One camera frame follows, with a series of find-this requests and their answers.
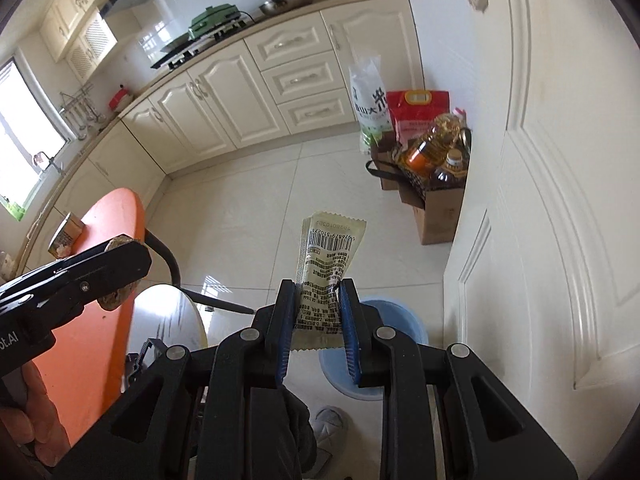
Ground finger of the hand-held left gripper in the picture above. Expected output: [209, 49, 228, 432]
[50, 242, 153, 312]

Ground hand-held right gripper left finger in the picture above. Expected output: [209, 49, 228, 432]
[55, 279, 298, 480]

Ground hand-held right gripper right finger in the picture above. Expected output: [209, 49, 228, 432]
[337, 277, 581, 480]

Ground ginger root piece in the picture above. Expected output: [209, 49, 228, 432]
[97, 236, 138, 311]

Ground blue plastic trash bin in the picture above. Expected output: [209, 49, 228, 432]
[317, 297, 429, 402]

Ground cream barcode snack wrapper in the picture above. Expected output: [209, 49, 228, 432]
[292, 212, 368, 352]

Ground person's left hand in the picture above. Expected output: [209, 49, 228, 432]
[0, 362, 71, 467]

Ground green yellow drink carton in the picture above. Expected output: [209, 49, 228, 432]
[48, 212, 85, 260]

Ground round orange table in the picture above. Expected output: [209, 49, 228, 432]
[27, 187, 147, 451]

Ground person's dark trouser leg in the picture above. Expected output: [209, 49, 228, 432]
[280, 385, 318, 480]

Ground grey slipper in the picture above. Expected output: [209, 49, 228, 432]
[310, 406, 349, 466]

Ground green dish soap bottle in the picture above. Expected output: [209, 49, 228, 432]
[0, 195, 26, 221]

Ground metal sink faucet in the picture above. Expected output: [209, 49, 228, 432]
[32, 151, 66, 177]

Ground brown cardboard box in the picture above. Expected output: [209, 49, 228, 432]
[370, 130, 468, 246]

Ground hanging utensil rack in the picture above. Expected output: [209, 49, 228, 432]
[59, 87, 107, 140]

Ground kitchen window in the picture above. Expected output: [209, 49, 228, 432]
[0, 57, 68, 206]

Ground dark cooking oil bottle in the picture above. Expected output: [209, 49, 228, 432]
[429, 147, 468, 192]

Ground large cooking oil bottle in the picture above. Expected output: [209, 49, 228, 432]
[397, 112, 468, 181]

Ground cream base cabinets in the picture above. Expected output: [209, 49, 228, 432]
[10, 0, 426, 271]

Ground white rice bag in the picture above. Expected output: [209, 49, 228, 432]
[348, 56, 393, 157]

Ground red rice bag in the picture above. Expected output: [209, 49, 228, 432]
[386, 90, 451, 147]

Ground black gas stove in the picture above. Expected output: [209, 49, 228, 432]
[150, 10, 256, 71]

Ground white panel door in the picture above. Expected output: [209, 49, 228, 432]
[442, 0, 640, 461]

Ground green electric cooking pot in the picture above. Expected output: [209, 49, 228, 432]
[187, 6, 241, 40]

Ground metal frying pan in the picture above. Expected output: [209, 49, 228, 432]
[257, 0, 316, 17]

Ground white chair black frame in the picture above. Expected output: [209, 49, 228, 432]
[125, 227, 253, 391]

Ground cream lattice wall cabinets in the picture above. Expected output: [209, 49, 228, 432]
[37, 0, 132, 85]

